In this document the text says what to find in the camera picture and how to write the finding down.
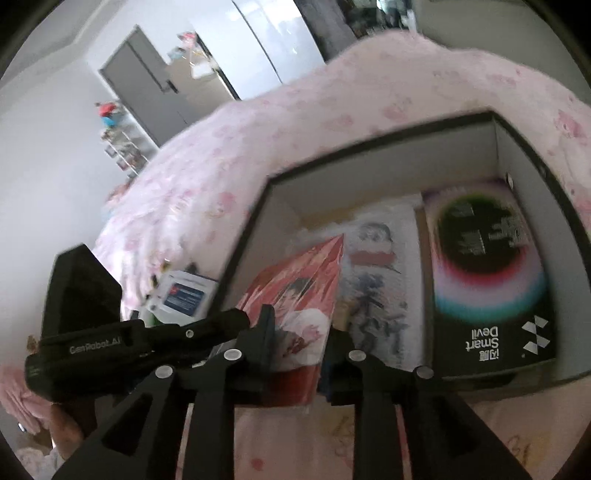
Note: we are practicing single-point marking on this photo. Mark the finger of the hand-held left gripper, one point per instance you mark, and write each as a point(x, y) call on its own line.
point(207, 328)

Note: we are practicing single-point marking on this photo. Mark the pink printed blanket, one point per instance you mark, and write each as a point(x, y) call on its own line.
point(277, 138)

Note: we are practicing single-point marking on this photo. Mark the white and blue card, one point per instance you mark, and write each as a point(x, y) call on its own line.
point(184, 295)

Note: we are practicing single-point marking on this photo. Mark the black storage box white inside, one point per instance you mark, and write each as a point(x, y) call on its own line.
point(369, 180)

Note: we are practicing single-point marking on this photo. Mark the grey door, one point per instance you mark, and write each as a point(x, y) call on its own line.
point(138, 78)

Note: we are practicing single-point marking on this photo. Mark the white shelf with toys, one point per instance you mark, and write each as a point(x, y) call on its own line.
point(124, 138)

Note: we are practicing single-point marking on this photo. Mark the red printed packet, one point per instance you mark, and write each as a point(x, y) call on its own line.
point(304, 277)

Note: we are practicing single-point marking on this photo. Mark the dark curtain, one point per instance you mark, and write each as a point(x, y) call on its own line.
point(341, 23)

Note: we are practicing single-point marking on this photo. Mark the white packet with black print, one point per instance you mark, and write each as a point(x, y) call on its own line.
point(374, 286)

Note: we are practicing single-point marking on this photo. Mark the beige cabinet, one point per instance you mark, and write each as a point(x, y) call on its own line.
point(203, 85)

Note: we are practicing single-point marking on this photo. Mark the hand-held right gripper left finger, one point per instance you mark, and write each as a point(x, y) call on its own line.
point(264, 332)

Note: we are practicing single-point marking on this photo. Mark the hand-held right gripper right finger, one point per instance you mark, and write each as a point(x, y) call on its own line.
point(339, 355)

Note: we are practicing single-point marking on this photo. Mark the pink cloth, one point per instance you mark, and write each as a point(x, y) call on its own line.
point(18, 392)

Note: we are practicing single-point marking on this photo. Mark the grey headboard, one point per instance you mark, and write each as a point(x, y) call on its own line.
point(485, 23)

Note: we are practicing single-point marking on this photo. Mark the white wardrobe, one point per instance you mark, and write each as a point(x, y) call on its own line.
point(277, 41)

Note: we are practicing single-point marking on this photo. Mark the person's left hand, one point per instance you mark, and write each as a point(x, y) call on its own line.
point(67, 427)

